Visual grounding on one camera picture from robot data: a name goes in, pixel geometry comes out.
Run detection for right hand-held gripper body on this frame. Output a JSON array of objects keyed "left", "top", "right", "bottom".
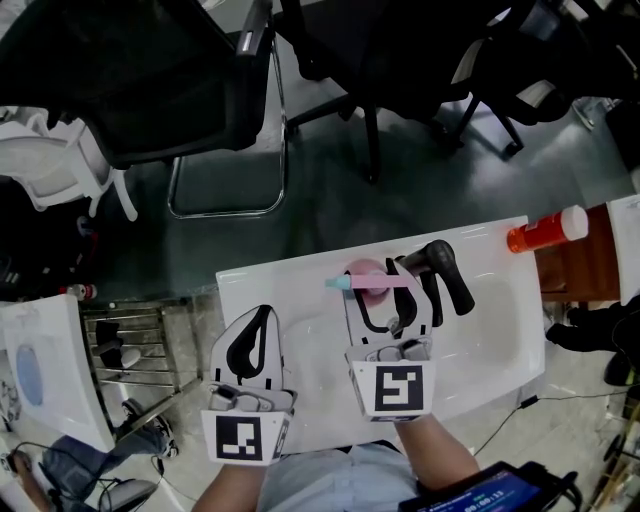
[{"left": 344, "top": 335, "right": 438, "bottom": 424}]

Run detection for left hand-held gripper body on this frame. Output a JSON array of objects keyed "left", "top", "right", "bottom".
[{"left": 199, "top": 382, "right": 299, "bottom": 468}]

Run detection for pink spray bottle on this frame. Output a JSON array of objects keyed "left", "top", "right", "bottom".
[{"left": 324, "top": 258, "right": 418, "bottom": 308}]

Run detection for person's left forearm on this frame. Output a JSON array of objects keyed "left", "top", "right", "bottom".
[{"left": 192, "top": 461, "right": 270, "bottom": 512}]

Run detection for person's right forearm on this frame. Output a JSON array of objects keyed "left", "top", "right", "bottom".
[{"left": 394, "top": 416, "right": 482, "bottom": 495}]

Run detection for red bottle with white cap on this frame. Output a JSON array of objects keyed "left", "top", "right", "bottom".
[{"left": 505, "top": 204, "right": 589, "bottom": 256}]

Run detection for black faucet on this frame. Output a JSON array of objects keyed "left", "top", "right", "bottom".
[{"left": 396, "top": 239, "right": 477, "bottom": 329}]

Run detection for metal rack stand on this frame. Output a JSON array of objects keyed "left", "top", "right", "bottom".
[{"left": 78, "top": 298, "right": 207, "bottom": 442}]

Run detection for person's black trousers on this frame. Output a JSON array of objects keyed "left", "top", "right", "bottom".
[{"left": 278, "top": 438, "right": 397, "bottom": 457}]

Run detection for white rectangular washbasin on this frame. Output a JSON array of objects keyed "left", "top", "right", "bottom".
[{"left": 215, "top": 215, "right": 547, "bottom": 457}]

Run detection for person's light blue shirt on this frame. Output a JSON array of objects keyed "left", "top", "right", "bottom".
[{"left": 256, "top": 441, "right": 419, "bottom": 512}]

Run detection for grey chair base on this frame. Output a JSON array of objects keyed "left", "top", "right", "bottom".
[{"left": 96, "top": 477, "right": 157, "bottom": 512}]

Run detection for red and white can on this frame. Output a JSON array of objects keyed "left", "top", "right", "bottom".
[{"left": 58, "top": 283, "right": 99, "bottom": 301}]

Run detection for brown wooden cabinet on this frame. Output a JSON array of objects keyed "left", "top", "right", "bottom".
[{"left": 531, "top": 203, "right": 624, "bottom": 304}]

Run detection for blue oval pad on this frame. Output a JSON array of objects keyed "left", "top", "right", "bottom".
[{"left": 14, "top": 343, "right": 46, "bottom": 408}]

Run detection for white office chair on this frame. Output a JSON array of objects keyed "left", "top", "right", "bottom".
[{"left": 0, "top": 111, "right": 140, "bottom": 223}]

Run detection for black swivel office chair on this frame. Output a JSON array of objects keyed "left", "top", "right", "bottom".
[
  {"left": 271, "top": 0, "right": 452, "bottom": 185},
  {"left": 438, "top": 0, "right": 640, "bottom": 157}
]

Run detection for black chair with chrome base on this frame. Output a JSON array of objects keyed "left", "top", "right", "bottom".
[{"left": 0, "top": 0, "right": 290, "bottom": 220}]

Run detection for black floor cable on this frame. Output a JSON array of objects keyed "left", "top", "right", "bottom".
[
  {"left": 148, "top": 456, "right": 200, "bottom": 503},
  {"left": 471, "top": 388, "right": 632, "bottom": 457}
]

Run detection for black tablet with strap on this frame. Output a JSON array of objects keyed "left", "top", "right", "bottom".
[{"left": 396, "top": 460, "right": 584, "bottom": 512}]

